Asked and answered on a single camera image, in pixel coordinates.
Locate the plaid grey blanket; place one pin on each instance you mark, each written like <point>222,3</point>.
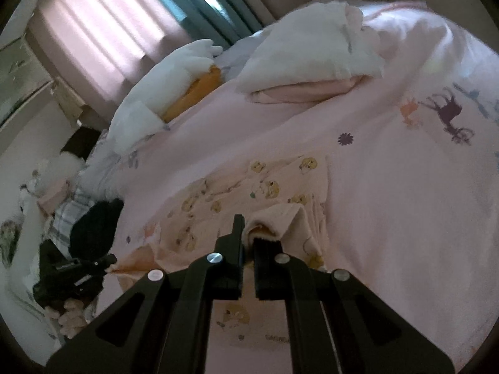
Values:
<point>70,214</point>

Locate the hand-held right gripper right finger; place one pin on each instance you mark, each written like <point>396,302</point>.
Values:
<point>267,268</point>

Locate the pink window curtain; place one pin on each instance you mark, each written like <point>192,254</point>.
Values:
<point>101,19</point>

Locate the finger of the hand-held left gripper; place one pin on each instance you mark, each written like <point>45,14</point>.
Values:
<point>97,263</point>

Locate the white pillow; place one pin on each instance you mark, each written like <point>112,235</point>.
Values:
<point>103,167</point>

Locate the pink printed bed sheet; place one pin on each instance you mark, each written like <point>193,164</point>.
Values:
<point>390,202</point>

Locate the white folded cloth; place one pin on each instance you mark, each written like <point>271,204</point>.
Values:
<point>312,46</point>

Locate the pink folded cloth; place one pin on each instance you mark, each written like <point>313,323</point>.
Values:
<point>296,91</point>

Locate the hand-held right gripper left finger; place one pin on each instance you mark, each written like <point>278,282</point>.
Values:
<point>230,265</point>

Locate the person's left hand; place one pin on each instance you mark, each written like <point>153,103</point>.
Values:
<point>72,317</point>

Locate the white and orange plush toy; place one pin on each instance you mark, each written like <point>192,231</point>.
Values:
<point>163,81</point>

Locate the white fluffy plush toy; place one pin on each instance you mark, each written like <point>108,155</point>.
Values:
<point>54,171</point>

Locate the pink box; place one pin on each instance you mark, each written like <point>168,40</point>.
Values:
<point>52,200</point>

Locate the beige hanging cloth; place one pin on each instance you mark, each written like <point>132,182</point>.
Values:
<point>70,103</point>

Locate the bear print baby shirt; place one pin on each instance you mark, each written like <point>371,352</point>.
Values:
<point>234,191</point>

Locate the teal curtain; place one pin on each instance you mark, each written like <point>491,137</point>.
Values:
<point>202,0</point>

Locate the black garment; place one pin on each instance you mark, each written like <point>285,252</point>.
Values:
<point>97,226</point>

